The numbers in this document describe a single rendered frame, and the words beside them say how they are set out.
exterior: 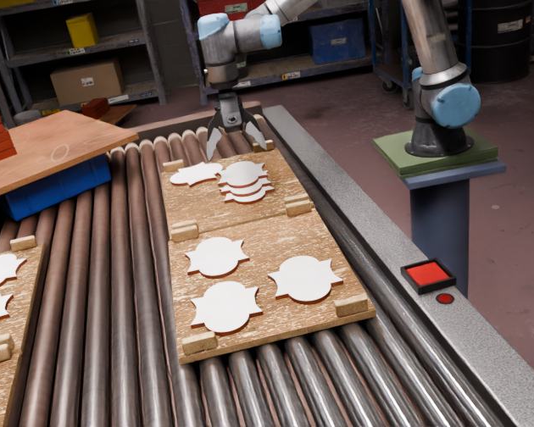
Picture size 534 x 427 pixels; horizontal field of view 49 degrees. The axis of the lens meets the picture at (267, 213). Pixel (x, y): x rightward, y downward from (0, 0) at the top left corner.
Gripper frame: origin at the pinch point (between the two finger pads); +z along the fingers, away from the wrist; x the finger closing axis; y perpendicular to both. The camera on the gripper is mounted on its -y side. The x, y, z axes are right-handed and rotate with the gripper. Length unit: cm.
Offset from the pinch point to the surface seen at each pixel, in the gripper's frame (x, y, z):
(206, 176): 9.5, 6.4, 6.5
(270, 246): -3.4, -34.8, 7.5
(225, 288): 7.0, -48.4, 6.5
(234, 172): 1.7, 1.1, 4.5
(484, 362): -31, -77, 10
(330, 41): -105, 406, 67
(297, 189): -13.1, -9.7, 7.5
